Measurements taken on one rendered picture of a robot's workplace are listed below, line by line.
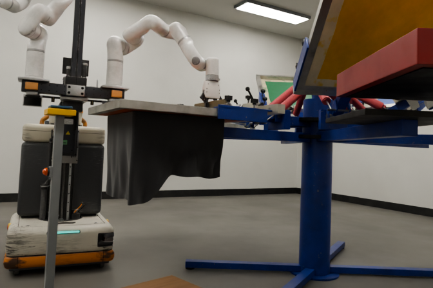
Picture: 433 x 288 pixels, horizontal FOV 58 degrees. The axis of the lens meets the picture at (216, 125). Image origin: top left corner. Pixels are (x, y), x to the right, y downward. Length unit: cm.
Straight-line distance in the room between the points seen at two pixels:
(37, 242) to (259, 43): 565
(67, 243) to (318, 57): 182
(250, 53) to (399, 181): 324
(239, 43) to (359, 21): 542
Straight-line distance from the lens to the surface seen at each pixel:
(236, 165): 690
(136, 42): 251
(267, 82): 396
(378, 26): 185
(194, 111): 186
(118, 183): 202
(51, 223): 210
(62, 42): 596
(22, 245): 265
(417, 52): 107
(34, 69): 240
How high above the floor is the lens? 80
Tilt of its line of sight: 3 degrees up
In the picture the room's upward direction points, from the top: 2 degrees clockwise
